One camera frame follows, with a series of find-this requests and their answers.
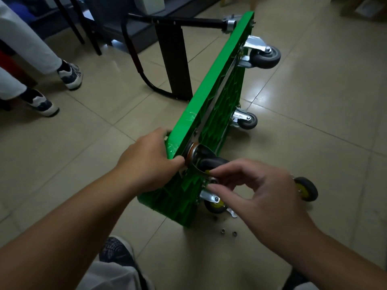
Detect person's left hand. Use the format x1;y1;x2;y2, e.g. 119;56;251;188
116;127;186;195

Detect person's right hand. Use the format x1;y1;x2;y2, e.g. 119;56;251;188
206;158;318;258

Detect green platform trolley deck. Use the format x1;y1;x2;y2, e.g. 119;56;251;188
121;11;256;228

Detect person's left forearm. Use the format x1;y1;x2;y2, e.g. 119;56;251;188
0;169;141;290

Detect person's dark shoe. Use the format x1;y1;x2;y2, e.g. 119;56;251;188
282;268;310;290
99;236;152;290

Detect person's light trousers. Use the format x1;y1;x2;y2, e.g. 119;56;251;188
75;259;321;290

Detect white box on shelf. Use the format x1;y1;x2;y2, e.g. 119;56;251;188
133;0;166;15

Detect wooden stool legs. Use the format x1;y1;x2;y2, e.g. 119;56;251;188
219;0;260;8

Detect blue plastic crate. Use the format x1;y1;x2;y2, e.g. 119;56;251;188
7;1;37;25

